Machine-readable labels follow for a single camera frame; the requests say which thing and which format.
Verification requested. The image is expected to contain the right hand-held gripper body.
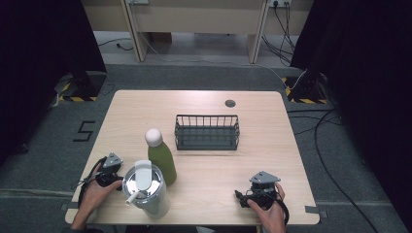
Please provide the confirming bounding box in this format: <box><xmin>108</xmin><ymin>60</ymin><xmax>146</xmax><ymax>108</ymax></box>
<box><xmin>245</xmin><ymin>170</ymin><xmax>282</xmax><ymax>210</ymax></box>

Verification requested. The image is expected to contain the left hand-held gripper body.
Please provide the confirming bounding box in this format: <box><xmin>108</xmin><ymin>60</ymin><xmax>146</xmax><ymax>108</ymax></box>
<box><xmin>94</xmin><ymin>152</ymin><xmax>124</xmax><ymax>192</ymax></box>

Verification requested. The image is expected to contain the person's right hand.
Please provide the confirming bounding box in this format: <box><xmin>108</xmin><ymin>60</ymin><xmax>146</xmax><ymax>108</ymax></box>
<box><xmin>247</xmin><ymin>183</ymin><xmax>288</xmax><ymax>231</ymax></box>

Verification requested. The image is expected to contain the person's left hand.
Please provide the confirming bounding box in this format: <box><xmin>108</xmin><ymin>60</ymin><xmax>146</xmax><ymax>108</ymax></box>
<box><xmin>78</xmin><ymin>170</ymin><xmax>122</xmax><ymax>217</ymax></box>

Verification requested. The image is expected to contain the black tape floor mark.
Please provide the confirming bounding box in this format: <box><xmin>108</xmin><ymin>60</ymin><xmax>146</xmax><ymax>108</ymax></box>
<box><xmin>72</xmin><ymin>120</ymin><xmax>97</xmax><ymax>143</ymax></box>

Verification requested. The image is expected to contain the steel tumbler with straw lid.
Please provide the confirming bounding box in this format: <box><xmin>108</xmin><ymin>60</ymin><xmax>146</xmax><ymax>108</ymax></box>
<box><xmin>121</xmin><ymin>159</ymin><xmax>171</xmax><ymax>218</ymax></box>

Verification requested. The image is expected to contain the green bottle with white cap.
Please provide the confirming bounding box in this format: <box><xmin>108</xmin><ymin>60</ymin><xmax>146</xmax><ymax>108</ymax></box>
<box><xmin>144</xmin><ymin>128</ymin><xmax>178</xmax><ymax>187</ymax></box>

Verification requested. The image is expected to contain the black stand base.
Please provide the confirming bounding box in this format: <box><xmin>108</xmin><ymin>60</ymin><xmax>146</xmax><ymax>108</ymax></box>
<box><xmin>53</xmin><ymin>71</ymin><xmax>108</xmax><ymax>103</ymax></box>
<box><xmin>281</xmin><ymin>71</ymin><xmax>328</xmax><ymax>105</ymax></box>

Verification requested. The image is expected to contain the black curtain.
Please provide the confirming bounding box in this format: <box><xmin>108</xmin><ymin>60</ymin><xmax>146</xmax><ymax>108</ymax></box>
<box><xmin>0</xmin><ymin>0</ymin><xmax>108</xmax><ymax>167</ymax></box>
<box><xmin>290</xmin><ymin>0</ymin><xmax>412</xmax><ymax>225</ymax></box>

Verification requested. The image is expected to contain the beige desk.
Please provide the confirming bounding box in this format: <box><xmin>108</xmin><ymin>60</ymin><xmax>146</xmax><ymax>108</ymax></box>
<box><xmin>81</xmin><ymin>0</ymin><xmax>315</xmax><ymax>65</ymax></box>

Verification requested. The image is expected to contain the black gripper strap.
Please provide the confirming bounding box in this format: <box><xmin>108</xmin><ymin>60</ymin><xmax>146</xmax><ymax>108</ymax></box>
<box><xmin>71</xmin><ymin>156</ymin><xmax>109</xmax><ymax>208</ymax></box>
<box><xmin>274</xmin><ymin>197</ymin><xmax>291</xmax><ymax>226</ymax></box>

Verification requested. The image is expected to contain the long black floor cable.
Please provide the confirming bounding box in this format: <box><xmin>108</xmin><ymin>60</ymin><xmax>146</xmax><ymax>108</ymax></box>
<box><xmin>313</xmin><ymin>109</ymin><xmax>381</xmax><ymax>233</ymax></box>

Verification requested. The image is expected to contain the dark wire basket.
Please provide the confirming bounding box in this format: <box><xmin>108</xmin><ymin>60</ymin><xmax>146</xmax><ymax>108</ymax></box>
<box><xmin>174</xmin><ymin>114</ymin><xmax>241</xmax><ymax>151</ymax></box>

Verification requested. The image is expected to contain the short black floor cable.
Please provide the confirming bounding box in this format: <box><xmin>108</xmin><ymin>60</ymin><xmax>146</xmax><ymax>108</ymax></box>
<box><xmin>96</xmin><ymin>37</ymin><xmax>134</xmax><ymax>52</ymax></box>

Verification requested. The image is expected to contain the bundle of black cables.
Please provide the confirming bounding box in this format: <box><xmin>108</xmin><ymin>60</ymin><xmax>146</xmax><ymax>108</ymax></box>
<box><xmin>261</xmin><ymin>2</ymin><xmax>297</xmax><ymax>66</ymax></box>

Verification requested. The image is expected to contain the white wall socket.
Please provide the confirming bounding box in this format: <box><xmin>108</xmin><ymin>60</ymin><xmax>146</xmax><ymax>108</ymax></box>
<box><xmin>268</xmin><ymin>0</ymin><xmax>293</xmax><ymax>9</ymax></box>

